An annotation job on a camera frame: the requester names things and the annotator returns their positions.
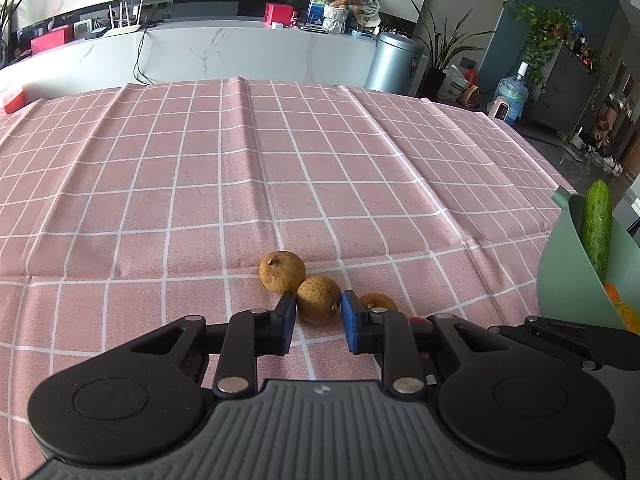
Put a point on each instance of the blue water bottle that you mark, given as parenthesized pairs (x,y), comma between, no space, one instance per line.
(512,92)

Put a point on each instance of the green colander bowl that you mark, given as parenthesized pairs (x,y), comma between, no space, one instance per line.
(565,280)

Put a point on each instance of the long red box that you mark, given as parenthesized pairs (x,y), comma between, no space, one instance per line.
(50,41)

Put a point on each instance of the round painted fan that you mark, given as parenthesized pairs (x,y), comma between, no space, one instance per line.
(366,7)

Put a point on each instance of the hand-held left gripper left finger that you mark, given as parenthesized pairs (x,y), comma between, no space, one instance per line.
(285,325)

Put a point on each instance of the white router with antennas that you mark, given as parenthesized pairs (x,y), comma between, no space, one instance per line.
(124,25)

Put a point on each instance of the trailing ivy plant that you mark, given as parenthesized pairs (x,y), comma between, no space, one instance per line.
(545,25)

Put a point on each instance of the pink gift boxes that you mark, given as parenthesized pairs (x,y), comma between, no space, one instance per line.
(11,100)

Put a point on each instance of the green cucumber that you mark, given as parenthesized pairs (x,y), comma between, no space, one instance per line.
(596,230)

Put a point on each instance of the brown longan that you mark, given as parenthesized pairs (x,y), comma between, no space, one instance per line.
(282,271)
(318,300)
(378,302)

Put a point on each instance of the orange mandarin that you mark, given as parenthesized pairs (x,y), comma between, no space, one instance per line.
(629,315)
(611,291)

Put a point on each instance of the small red box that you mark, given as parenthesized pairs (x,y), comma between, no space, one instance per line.
(277,15)

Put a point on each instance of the grey drawer cabinet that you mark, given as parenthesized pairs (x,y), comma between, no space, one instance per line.
(562,90)

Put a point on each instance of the green orchid plant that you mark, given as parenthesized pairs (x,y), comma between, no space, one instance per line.
(9,15)

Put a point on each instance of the pink checked tablecloth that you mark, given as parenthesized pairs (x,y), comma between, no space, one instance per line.
(200,185)

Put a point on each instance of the white plastic bag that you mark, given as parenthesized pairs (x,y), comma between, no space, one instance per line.
(452,85)

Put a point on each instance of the white pink small appliance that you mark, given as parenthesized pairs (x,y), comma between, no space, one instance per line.
(499,110)

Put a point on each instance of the blue landscape picture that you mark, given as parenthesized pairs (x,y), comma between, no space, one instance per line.
(317,10)

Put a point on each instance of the white marble television cabinet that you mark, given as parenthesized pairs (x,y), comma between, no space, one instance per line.
(225,55)

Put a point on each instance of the tall leafy potted plant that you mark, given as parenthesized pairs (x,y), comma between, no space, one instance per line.
(442,45)

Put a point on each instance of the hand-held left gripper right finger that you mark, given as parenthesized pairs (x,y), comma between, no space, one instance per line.
(354,327)

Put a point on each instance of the small white display device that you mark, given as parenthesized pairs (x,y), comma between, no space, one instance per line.
(83,28)

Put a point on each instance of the silver trash can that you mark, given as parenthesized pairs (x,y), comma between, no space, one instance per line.
(392,62)

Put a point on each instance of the small red fruit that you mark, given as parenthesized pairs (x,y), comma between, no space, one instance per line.
(419,322)

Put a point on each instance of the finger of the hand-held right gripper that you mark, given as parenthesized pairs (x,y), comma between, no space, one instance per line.
(560,342)

